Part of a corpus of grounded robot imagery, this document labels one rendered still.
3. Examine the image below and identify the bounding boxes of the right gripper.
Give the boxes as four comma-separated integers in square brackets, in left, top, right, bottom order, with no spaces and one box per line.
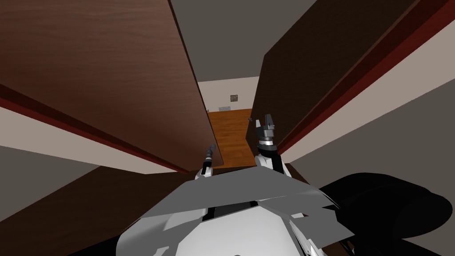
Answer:
[255,113,276,143]

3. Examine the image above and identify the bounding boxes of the dark brown door leaf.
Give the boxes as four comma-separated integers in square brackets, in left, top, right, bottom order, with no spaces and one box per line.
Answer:
[246,0,419,155]

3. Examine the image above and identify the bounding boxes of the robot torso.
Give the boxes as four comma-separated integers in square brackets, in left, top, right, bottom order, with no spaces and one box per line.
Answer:
[115,166,356,256]

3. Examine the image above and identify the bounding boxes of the brown wooden door leaf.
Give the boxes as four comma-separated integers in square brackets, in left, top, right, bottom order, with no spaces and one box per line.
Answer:
[0,0,224,175]

